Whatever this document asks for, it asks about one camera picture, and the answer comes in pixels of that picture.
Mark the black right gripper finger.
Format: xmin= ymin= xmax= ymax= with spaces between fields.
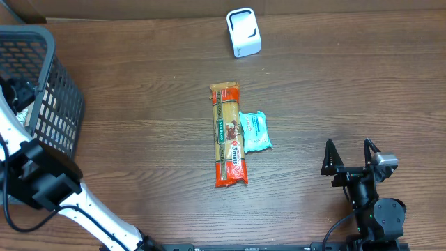
xmin=321 ymin=139 xmax=344 ymax=176
xmin=364 ymin=138 xmax=380 ymax=165

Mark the white barcode scanner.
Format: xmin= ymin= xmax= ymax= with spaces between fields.
xmin=226 ymin=8 xmax=261 ymax=58

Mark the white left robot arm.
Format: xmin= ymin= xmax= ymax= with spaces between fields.
xmin=1 ymin=79 xmax=163 ymax=250

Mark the teal wet wipes packet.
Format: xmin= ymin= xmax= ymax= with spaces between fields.
xmin=239 ymin=111 xmax=272 ymax=153

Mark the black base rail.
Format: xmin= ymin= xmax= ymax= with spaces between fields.
xmin=99 ymin=241 xmax=410 ymax=251

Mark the orange spaghetti packet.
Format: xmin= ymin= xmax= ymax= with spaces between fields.
xmin=210 ymin=82 xmax=248 ymax=188

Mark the grey plastic basket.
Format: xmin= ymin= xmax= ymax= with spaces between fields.
xmin=1 ymin=25 xmax=85 ymax=161

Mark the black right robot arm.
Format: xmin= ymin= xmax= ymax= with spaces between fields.
xmin=319 ymin=138 xmax=410 ymax=251

